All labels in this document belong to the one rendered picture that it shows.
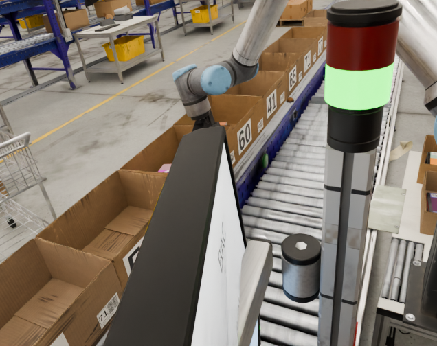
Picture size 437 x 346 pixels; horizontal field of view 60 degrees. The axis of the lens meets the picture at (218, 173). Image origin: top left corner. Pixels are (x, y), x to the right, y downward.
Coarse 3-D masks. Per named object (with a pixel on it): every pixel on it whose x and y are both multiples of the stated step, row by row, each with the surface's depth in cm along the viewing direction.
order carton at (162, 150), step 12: (168, 132) 164; (180, 132) 167; (228, 132) 151; (156, 144) 157; (168, 144) 164; (228, 144) 152; (144, 156) 150; (156, 156) 157; (168, 156) 165; (120, 168) 138; (132, 168) 144; (144, 168) 151; (156, 168) 157
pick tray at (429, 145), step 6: (426, 138) 176; (432, 138) 174; (426, 144) 177; (432, 144) 176; (426, 150) 178; (432, 150) 177; (426, 156) 176; (420, 162) 159; (420, 168) 156; (426, 168) 155; (432, 168) 154; (420, 174) 157; (420, 180) 159
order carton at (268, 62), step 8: (264, 56) 255; (272, 56) 253; (280, 56) 251; (288, 56) 249; (296, 56) 246; (264, 64) 258; (272, 64) 256; (280, 64) 253; (288, 64) 251; (296, 64) 232; (288, 72) 218; (296, 72) 234; (288, 80) 221; (296, 80) 237; (288, 88) 223; (288, 96) 225
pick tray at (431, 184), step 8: (424, 176) 150; (432, 176) 150; (424, 184) 144; (432, 184) 152; (424, 192) 138; (432, 192) 152; (424, 200) 134; (424, 208) 131; (424, 216) 130; (432, 216) 129; (424, 224) 132; (432, 224) 131; (424, 232) 133; (432, 232) 132
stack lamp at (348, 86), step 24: (384, 24) 26; (336, 48) 28; (360, 48) 26; (384, 48) 26; (336, 72) 28; (360, 72) 27; (384, 72) 27; (336, 96) 29; (360, 96) 28; (384, 96) 29
